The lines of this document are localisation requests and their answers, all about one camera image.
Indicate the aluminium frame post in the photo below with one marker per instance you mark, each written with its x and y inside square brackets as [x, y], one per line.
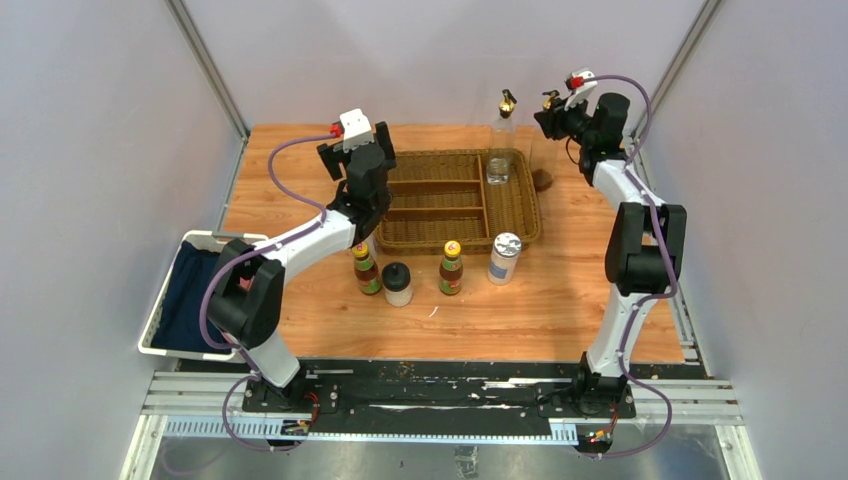
[192, 35]
[695, 32]

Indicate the navy blue cloth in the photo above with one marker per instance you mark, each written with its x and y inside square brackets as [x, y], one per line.
[179, 321]

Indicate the black-lid spice jar front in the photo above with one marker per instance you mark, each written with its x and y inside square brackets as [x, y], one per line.
[396, 278]

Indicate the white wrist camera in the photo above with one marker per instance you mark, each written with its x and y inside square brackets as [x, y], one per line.
[580, 85]
[354, 129]

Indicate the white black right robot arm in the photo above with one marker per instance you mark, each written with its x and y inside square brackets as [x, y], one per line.
[644, 254]

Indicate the silver-lid shaker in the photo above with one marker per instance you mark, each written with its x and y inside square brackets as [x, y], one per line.
[507, 247]
[370, 241]

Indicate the oil bottle with brown residue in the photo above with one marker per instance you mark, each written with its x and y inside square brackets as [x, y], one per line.
[543, 151]

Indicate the clear oil bottle gold spout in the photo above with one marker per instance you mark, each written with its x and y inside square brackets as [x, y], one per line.
[501, 148]

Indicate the aluminium frame post right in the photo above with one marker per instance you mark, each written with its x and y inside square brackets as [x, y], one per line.
[695, 32]

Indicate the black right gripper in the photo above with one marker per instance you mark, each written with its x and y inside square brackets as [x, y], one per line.
[553, 120]

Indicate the sauce bottle yellow cap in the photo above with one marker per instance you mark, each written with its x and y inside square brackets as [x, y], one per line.
[451, 268]
[366, 270]

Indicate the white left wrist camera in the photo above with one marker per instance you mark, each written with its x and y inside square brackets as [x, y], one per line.
[354, 129]

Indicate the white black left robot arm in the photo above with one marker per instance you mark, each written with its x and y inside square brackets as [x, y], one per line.
[243, 300]

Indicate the white laundry basket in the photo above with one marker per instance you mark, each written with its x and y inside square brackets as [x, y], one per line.
[201, 239]

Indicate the aluminium frame post left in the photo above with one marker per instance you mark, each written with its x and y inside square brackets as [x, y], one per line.
[192, 35]

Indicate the wicker divided tray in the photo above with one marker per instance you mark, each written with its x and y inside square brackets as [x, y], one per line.
[442, 195]

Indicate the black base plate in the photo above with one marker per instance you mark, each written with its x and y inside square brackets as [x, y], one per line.
[436, 398]

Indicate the pink cloth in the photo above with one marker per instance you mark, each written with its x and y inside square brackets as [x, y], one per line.
[245, 283]

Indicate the sauce bottle yellow cap left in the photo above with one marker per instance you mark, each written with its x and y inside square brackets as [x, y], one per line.
[366, 270]

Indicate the sauce bottle yellow cap right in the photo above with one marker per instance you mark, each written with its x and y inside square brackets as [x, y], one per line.
[451, 268]

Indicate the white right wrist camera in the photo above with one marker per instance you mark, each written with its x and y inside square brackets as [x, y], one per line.
[580, 85]

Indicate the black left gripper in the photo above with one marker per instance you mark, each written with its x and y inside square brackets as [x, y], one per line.
[333, 158]

